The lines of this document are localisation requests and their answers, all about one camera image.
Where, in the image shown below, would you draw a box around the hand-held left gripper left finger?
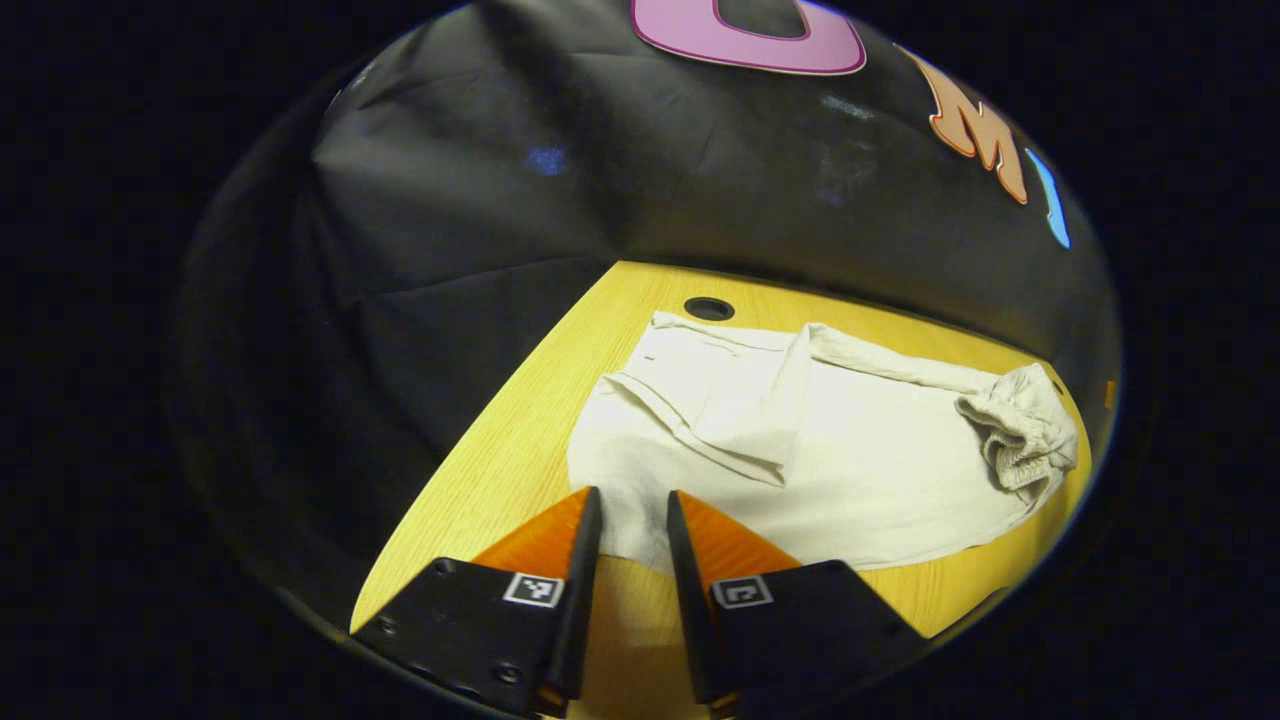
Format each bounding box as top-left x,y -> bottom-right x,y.
350,486 -> 604,718

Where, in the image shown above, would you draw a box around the black backdrop cloth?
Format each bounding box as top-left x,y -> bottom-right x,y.
175,0 -> 1121,601

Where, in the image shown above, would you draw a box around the white jeans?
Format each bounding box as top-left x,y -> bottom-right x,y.
566,310 -> 1081,576

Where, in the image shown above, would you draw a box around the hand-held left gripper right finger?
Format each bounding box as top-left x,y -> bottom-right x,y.
667,490 -> 926,705

